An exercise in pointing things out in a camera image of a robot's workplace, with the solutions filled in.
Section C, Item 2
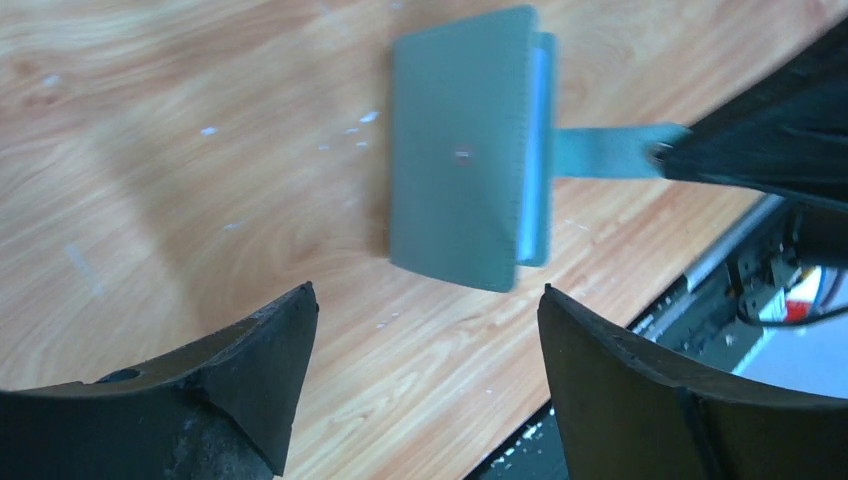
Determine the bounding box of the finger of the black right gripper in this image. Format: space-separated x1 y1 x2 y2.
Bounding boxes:
652 20 847 210

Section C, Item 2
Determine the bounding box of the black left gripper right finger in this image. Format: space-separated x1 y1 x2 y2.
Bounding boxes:
537 287 847 479

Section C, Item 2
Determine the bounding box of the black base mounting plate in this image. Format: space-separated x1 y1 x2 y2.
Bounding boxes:
471 196 847 479

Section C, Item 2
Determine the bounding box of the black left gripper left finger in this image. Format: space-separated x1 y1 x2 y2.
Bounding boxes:
1 283 319 479

